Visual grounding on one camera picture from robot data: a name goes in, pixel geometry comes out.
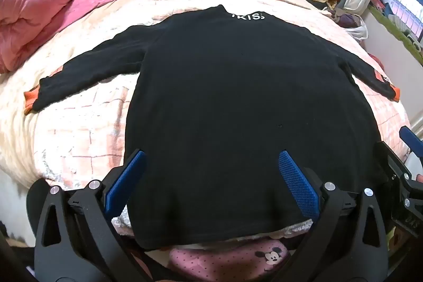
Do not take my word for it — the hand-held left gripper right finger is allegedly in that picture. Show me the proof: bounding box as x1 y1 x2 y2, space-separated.
278 150 389 282

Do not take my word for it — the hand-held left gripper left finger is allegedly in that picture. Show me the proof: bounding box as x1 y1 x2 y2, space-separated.
35 150 148 282

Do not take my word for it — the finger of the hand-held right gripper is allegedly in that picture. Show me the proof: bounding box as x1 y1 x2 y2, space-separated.
399 126 423 159
375 140 413 183

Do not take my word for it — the black sweater with orange cuffs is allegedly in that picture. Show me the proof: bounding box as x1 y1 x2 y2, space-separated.
23 4 401 251

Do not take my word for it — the peach plaid fleece blanket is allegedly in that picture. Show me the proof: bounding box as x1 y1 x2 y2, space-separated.
0 0 413 238

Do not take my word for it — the pink dotted cartoon-print clothing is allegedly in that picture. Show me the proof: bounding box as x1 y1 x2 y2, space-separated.
168 237 291 282

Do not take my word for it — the green sill cloth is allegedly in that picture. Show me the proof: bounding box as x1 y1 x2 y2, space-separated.
368 3 423 68

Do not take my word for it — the white plastic bag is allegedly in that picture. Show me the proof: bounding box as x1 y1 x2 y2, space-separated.
322 6 369 40

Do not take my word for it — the pink quilt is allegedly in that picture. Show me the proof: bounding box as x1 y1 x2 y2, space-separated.
0 0 184 73

